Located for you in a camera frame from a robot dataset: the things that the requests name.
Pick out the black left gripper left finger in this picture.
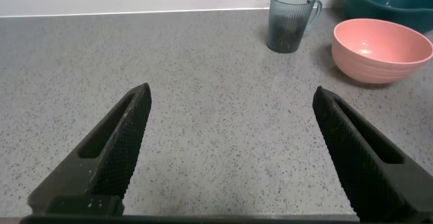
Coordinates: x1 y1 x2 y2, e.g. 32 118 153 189
27 83 152 217

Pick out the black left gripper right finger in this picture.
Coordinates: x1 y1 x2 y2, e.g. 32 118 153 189
312 85 433 223

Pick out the translucent teal ribbed plastic cup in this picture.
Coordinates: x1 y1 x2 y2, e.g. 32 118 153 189
266 0 323 54

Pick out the pink plastic bowl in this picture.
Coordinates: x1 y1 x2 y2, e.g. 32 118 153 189
331 18 433 85

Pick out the teal plastic basin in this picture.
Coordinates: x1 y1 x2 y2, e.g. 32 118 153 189
342 0 433 34

